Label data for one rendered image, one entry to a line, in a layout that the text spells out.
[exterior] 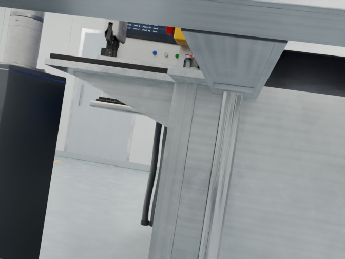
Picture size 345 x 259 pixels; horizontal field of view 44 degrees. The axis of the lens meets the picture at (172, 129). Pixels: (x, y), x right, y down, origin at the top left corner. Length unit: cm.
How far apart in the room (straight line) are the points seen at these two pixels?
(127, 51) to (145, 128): 466
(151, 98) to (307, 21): 94
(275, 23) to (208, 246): 65
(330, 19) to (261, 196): 84
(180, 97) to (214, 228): 40
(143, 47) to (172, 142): 116
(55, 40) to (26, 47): 591
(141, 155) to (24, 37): 540
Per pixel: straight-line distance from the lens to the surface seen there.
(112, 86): 135
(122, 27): 139
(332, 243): 124
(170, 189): 120
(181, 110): 119
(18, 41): 166
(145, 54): 228
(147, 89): 132
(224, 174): 97
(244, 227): 121
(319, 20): 41
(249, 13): 41
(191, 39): 55
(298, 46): 122
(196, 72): 106
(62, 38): 751
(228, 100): 97
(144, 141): 690
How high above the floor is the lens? 73
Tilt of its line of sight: level
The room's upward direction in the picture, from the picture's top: 9 degrees clockwise
